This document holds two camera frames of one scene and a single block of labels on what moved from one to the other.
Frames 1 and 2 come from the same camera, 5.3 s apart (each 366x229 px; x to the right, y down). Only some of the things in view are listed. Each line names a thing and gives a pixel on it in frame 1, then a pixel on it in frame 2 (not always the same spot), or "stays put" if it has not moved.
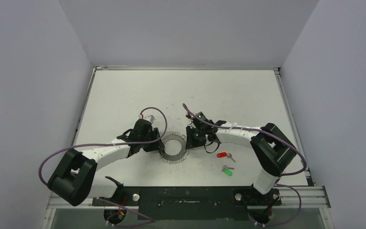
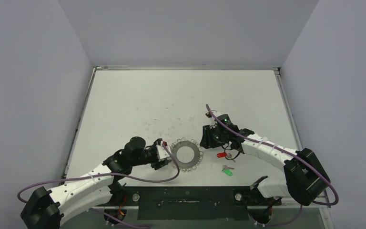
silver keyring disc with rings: x=175 y=144 -> x=198 y=156
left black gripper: x=157 y=145 -> x=157 y=164
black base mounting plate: x=191 y=202 stays put
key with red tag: x=224 y=154 stays put
